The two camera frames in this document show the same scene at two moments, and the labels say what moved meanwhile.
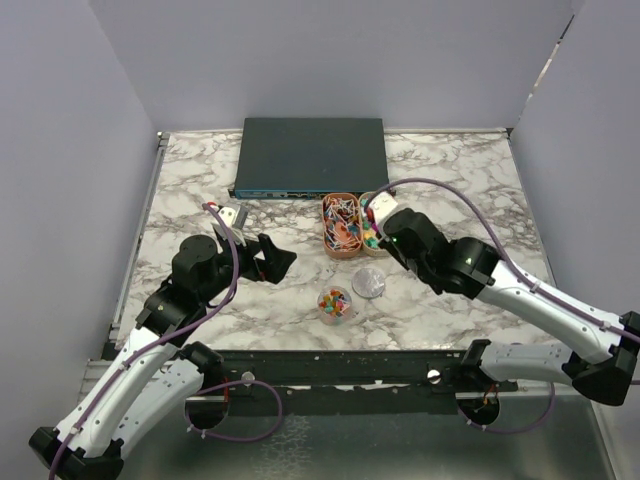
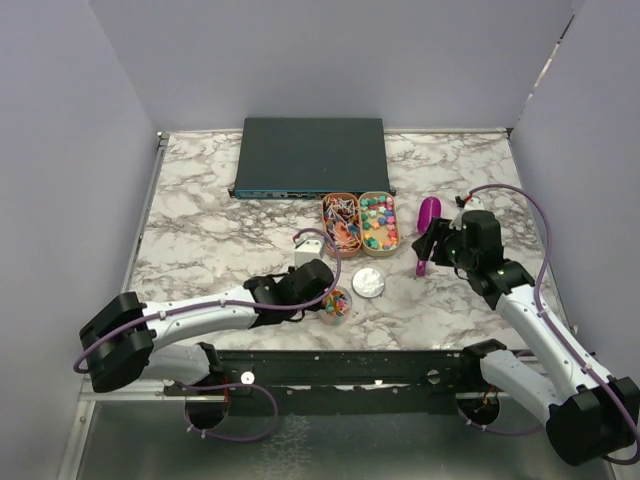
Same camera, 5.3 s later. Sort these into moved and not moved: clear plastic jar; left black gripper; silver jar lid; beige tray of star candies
Moved: left black gripper
Not moved: clear plastic jar; beige tray of star candies; silver jar lid
